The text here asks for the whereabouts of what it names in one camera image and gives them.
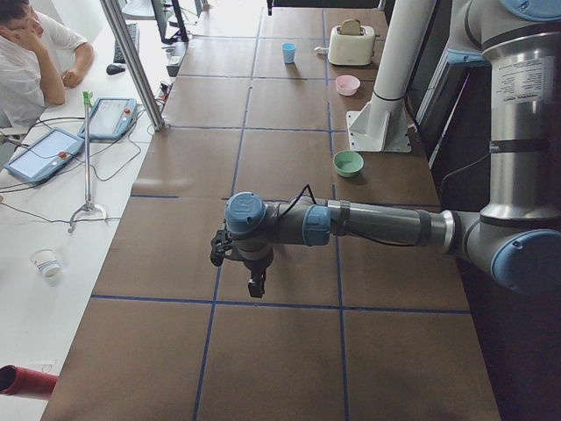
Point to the black computer mouse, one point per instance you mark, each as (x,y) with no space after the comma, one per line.
(115,68)

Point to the red cylinder object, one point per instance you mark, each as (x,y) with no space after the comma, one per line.
(28,383)

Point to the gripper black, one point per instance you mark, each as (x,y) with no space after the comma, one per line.
(256,266)

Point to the paper cup on desk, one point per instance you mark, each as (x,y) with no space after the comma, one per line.
(47,265)

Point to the pink bowl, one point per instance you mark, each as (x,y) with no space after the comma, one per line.
(347,85)

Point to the green bowl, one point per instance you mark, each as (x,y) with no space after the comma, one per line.
(348,163)

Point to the teach pendant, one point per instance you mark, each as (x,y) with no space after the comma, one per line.
(46,156)
(110,118)

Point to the toast slice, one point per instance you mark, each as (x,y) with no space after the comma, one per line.
(350,27)

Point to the person in white shirt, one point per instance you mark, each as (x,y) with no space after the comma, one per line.
(40,59)

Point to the teach pendant far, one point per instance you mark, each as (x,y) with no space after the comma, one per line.
(110,118)

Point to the light blue cup near toaster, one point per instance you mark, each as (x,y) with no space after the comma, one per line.
(288,51)

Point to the teach pendant near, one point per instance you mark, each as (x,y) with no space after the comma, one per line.
(46,156)

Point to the white pedestal column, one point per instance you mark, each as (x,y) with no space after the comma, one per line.
(381,126)

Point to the green handled reacher grabber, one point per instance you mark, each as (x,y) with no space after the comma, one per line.
(89,207)

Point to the cream toaster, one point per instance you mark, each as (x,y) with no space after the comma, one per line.
(351,50)

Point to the aluminium frame post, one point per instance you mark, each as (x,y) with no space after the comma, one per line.
(117,24)

